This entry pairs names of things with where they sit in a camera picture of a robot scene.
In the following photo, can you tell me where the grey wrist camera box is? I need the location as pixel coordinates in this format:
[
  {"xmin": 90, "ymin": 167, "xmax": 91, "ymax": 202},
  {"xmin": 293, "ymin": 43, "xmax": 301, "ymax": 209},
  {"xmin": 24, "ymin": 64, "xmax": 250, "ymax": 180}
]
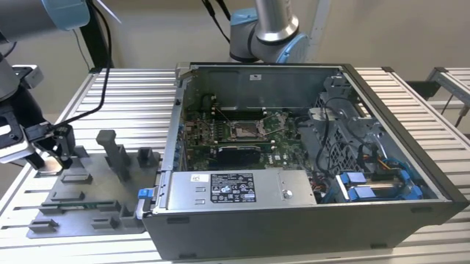
[{"xmin": 12, "ymin": 64, "xmax": 46, "ymax": 89}]

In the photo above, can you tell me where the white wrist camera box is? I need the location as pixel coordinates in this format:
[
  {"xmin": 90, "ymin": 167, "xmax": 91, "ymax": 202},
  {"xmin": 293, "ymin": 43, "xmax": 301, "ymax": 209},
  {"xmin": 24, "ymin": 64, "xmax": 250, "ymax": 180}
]
[{"xmin": 0, "ymin": 125, "xmax": 38, "ymax": 164}]

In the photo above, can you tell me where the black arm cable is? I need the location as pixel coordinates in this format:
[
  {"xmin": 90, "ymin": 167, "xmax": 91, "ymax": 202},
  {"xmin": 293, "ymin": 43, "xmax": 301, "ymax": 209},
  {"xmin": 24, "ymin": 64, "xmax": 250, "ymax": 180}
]
[{"xmin": 201, "ymin": 0, "xmax": 233, "ymax": 45}]

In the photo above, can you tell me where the green motherboard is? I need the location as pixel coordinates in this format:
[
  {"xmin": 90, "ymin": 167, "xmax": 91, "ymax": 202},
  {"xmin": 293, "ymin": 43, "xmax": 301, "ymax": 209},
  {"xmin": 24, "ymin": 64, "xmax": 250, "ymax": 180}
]
[{"xmin": 182, "ymin": 108, "xmax": 315, "ymax": 173}]

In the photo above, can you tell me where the black vertical post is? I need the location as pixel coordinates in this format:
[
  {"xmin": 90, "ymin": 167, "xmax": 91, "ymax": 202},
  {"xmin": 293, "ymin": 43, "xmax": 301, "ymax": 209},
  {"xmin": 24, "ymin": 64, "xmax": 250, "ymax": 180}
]
[{"xmin": 78, "ymin": 16, "xmax": 115, "ymax": 69}]

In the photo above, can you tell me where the silver metal drive cage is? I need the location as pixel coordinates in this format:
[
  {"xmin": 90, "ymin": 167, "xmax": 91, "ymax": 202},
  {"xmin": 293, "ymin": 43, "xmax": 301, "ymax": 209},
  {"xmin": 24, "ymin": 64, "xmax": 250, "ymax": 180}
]
[{"xmin": 299, "ymin": 90, "xmax": 390, "ymax": 177}]

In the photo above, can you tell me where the thin metal locking lever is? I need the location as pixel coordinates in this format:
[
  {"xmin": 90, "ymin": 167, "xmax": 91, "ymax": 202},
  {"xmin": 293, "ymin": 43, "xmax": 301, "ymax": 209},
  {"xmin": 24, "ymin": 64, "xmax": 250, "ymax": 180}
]
[{"xmin": 214, "ymin": 106, "xmax": 233, "ymax": 124}]

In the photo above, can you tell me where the grey plastic parts rack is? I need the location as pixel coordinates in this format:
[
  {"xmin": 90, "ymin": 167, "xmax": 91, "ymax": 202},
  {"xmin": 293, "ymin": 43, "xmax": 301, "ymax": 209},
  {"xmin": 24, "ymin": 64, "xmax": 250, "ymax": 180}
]
[{"xmin": 26, "ymin": 129, "xmax": 163, "ymax": 240}]

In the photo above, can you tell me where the black graphics card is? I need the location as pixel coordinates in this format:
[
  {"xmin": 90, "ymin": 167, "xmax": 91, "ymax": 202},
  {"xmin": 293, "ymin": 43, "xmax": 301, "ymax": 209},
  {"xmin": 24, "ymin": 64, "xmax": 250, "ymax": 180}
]
[{"xmin": 211, "ymin": 144, "xmax": 275, "ymax": 167}]

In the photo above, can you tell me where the green RAM stick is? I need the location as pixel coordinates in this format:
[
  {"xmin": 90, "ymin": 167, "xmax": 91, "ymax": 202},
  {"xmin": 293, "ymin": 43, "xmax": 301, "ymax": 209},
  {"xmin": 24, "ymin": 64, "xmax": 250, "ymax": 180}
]
[{"xmin": 42, "ymin": 201, "xmax": 115, "ymax": 210}]

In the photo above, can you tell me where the hard disk in blue carrier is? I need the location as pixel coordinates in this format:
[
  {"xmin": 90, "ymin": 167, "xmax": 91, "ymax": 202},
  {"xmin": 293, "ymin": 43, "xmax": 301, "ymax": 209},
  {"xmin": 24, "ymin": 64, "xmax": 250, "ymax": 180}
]
[
  {"xmin": 346, "ymin": 178, "xmax": 424, "ymax": 203},
  {"xmin": 335, "ymin": 168, "xmax": 412, "ymax": 186}
]

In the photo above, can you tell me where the black RAM slot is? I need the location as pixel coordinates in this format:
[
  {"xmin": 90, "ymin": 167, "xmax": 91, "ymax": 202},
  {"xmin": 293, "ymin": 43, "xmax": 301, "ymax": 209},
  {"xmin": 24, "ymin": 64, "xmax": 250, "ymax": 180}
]
[
  {"xmin": 213, "ymin": 107, "xmax": 267, "ymax": 113},
  {"xmin": 213, "ymin": 112, "xmax": 267, "ymax": 119}
]

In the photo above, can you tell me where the black PC case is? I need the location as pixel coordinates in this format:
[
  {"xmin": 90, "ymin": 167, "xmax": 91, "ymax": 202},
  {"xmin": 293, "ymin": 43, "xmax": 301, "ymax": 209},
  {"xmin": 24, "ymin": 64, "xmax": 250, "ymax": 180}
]
[{"xmin": 142, "ymin": 62, "xmax": 470, "ymax": 261}]

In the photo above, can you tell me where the metal socket cover frame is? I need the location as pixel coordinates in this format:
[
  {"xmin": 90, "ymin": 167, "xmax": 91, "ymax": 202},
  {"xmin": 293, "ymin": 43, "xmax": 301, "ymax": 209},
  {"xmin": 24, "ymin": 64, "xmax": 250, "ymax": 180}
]
[{"xmin": 261, "ymin": 113, "xmax": 289, "ymax": 136}]

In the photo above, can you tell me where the metal slat side table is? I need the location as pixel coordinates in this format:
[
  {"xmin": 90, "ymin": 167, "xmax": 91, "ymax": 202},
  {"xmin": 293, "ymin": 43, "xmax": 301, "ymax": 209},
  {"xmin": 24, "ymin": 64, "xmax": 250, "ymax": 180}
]
[{"xmin": 425, "ymin": 67, "xmax": 470, "ymax": 111}]

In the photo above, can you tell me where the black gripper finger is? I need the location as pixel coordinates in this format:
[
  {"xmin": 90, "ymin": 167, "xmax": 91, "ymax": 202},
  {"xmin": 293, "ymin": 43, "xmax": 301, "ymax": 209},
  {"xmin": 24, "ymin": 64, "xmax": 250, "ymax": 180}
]
[
  {"xmin": 24, "ymin": 125, "xmax": 52, "ymax": 171},
  {"xmin": 54, "ymin": 125, "xmax": 76, "ymax": 169}
]

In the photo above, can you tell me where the white cable tie strip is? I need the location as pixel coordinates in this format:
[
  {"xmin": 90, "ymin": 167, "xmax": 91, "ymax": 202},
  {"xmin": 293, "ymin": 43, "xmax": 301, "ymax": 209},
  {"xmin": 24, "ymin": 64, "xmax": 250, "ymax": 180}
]
[{"xmin": 95, "ymin": 0, "xmax": 123, "ymax": 24}]

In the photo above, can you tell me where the silver power supply unit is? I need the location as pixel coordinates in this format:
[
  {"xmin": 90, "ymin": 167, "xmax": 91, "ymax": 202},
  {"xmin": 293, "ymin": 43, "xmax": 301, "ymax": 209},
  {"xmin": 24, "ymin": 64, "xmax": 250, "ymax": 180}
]
[{"xmin": 166, "ymin": 169, "xmax": 319, "ymax": 215}]

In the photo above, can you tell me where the CPU socket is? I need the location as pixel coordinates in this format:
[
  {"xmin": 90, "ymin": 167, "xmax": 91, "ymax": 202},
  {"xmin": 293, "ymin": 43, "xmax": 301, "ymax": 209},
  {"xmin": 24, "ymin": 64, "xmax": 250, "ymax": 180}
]
[{"xmin": 227, "ymin": 120, "xmax": 269, "ymax": 142}]

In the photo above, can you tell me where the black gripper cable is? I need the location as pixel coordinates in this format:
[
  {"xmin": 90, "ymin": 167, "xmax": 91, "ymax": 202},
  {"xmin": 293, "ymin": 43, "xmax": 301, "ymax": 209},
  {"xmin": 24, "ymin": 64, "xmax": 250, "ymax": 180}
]
[{"xmin": 51, "ymin": 0, "xmax": 114, "ymax": 130}]

